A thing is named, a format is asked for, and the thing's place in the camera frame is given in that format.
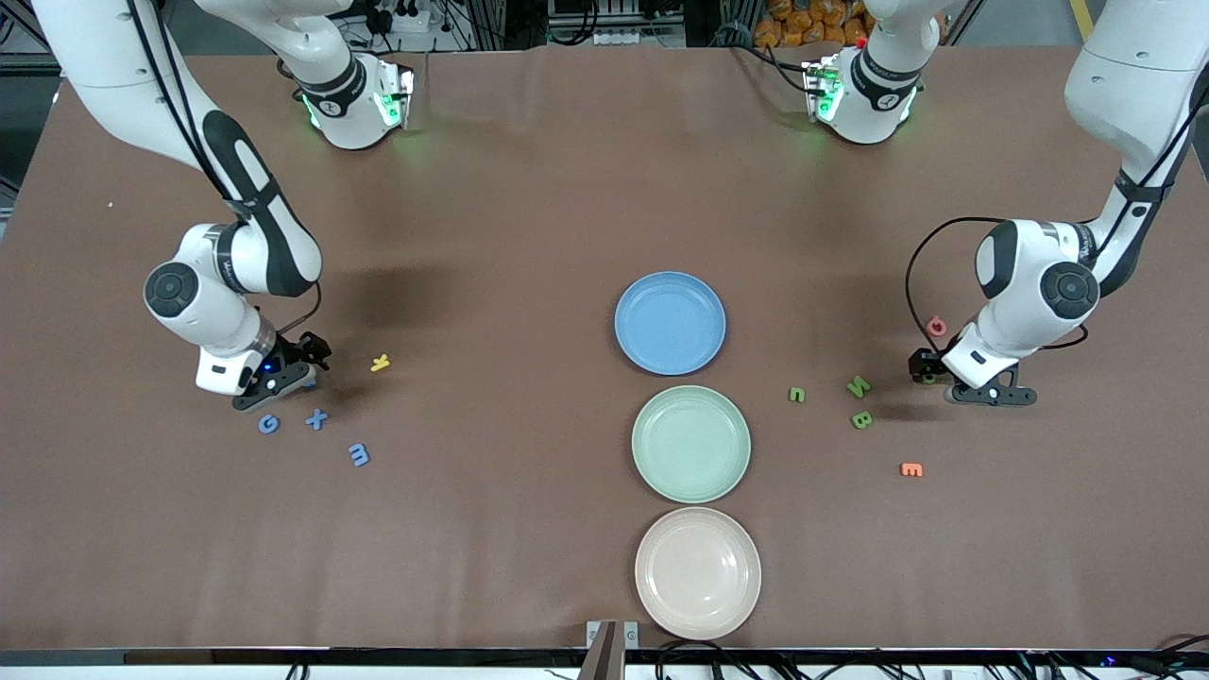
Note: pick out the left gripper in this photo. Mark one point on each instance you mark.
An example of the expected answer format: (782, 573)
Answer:
(923, 365)

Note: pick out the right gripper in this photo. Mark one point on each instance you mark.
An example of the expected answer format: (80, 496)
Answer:
(300, 350)

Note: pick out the blue foam letter X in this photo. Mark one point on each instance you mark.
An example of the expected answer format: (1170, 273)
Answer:
(316, 420)

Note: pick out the green foam letter N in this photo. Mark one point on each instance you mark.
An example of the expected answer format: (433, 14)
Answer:
(859, 387)

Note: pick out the blue foam letter G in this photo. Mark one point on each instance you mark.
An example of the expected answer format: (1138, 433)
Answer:
(262, 424)

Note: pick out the green foam letter B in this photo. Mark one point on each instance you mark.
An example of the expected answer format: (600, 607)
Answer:
(861, 420)

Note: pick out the blue foam letter E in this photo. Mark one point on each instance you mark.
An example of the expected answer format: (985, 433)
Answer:
(359, 455)

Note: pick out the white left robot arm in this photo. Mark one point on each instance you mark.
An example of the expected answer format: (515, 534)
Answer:
(1020, 312)

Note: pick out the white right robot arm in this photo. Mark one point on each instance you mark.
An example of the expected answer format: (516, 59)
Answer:
(189, 321)

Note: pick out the pink foam letter Q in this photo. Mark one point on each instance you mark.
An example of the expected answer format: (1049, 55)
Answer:
(929, 327)

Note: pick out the yellow foam letter Y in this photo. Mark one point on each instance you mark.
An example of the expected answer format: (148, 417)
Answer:
(380, 364)

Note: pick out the brown table cover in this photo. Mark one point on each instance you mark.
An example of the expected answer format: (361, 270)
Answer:
(472, 519)

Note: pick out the green plate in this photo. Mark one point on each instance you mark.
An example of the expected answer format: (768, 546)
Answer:
(691, 444)

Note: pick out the blue plate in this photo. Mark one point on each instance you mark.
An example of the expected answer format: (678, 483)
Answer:
(671, 326)

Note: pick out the beige plate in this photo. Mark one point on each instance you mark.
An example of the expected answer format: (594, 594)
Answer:
(698, 573)

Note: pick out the white power strip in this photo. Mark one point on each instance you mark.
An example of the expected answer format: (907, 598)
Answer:
(638, 38)
(411, 19)

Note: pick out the pile of orange objects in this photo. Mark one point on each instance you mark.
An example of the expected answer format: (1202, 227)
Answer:
(803, 19)

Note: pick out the black table edge rail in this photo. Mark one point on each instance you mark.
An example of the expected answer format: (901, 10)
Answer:
(378, 655)

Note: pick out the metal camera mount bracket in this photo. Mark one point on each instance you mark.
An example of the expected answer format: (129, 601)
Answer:
(604, 652)

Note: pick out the aluminium frame post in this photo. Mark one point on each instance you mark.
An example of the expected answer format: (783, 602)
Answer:
(11, 19)

